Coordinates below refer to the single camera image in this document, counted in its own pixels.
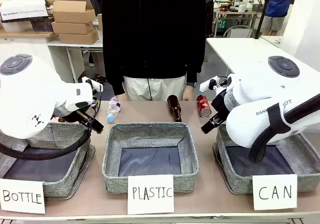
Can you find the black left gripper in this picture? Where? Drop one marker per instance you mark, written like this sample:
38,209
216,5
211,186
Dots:
75,117

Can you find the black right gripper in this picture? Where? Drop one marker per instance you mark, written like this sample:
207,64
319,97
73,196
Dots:
220,106

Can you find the red soda can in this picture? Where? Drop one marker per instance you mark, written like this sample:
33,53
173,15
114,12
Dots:
203,104

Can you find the small plastic bottle pink label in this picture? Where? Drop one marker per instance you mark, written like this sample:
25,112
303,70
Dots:
113,107

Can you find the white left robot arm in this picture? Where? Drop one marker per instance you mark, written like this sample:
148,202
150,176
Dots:
25,96

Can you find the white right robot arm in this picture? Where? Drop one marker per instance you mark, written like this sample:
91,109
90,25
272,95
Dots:
255,114

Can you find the grey fabric basket plastic label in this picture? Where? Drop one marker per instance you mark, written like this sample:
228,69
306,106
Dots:
150,131

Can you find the grey fabric basket can label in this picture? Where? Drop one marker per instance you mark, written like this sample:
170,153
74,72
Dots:
235,181

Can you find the grey fabric basket bottle label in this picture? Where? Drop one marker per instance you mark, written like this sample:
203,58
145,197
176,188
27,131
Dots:
62,184

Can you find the white paper sign CAN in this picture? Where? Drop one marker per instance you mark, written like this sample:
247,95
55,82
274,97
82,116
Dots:
275,192

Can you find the person's left hand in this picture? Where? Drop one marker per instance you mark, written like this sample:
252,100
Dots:
188,94

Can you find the black wrist watch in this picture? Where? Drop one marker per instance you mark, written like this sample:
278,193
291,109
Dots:
192,84

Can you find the black patterned shoe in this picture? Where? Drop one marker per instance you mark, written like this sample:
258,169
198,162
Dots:
101,79

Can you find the white side table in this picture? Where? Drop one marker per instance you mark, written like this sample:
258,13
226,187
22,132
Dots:
237,49

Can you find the white desk with legs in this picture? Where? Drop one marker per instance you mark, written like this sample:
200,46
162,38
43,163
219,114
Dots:
75,46

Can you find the white paper sign PLASTIC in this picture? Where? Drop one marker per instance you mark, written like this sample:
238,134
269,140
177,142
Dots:
150,194

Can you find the closed flat cardboard box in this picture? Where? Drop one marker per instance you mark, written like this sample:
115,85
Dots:
72,27
77,37

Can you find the white paper sign BOTTLE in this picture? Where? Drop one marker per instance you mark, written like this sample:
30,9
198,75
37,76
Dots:
22,196

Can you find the person in black jacket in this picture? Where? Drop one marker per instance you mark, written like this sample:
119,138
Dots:
150,34

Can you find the background person dark clothing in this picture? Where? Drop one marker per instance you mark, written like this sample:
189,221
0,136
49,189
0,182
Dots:
210,9

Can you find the open cardboard box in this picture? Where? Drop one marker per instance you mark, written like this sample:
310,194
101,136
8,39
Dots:
72,11

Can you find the white cylinder roll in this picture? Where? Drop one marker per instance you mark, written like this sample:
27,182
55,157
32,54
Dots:
241,8

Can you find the black pole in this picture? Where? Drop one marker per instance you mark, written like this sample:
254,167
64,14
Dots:
262,11

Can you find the background person blue shorts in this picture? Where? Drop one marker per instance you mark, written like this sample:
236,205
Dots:
276,6

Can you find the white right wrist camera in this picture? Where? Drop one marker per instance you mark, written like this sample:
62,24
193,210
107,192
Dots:
206,84

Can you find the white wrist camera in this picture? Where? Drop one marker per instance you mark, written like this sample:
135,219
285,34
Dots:
206,84
96,84

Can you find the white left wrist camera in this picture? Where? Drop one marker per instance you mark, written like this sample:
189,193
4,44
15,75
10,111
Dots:
96,84

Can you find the metal frame chair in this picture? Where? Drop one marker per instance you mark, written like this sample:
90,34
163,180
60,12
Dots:
237,31

